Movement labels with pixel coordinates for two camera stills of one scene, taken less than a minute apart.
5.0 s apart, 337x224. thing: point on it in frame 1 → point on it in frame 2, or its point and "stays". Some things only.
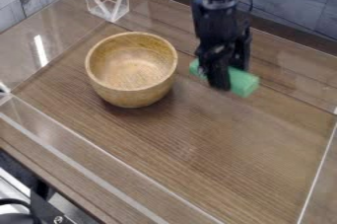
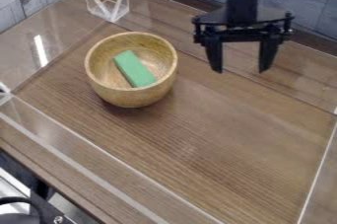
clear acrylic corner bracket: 109,9 stays
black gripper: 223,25 → 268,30
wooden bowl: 131,67 stays
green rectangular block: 244,83 → 134,69
